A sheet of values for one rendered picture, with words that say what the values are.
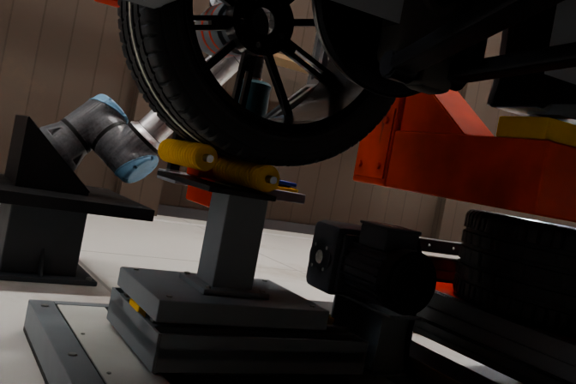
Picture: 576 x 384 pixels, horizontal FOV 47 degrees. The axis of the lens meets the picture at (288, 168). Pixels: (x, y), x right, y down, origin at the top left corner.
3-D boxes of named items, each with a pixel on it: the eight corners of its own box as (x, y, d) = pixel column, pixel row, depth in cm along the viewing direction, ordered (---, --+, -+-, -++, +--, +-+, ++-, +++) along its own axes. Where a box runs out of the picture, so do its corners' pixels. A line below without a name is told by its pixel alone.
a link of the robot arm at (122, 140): (104, 159, 243) (249, 21, 248) (134, 191, 240) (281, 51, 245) (87, 149, 228) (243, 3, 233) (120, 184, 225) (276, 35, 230)
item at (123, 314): (150, 378, 124) (159, 327, 124) (105, 322, 156) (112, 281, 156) (362, 379, 149) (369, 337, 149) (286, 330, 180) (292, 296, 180)
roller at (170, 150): (195, 170, 136) (200, 142, 136) (152, 159, 162) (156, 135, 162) (220, 174, 139) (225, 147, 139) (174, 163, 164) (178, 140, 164)
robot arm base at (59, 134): (33, 129, 237) (56, 113, 241) (66, 171, 244) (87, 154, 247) (39, 130, 221) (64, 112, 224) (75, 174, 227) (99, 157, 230)
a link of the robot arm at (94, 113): (68, 129, 244) (105, 102, 250) (97, 161, 240) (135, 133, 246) (58, 111, 230) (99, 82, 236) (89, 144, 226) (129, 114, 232)
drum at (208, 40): (216, 45, 158) (227, -12, 158) (186, 51, 177) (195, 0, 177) (267, 60, 165) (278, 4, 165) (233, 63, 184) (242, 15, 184)
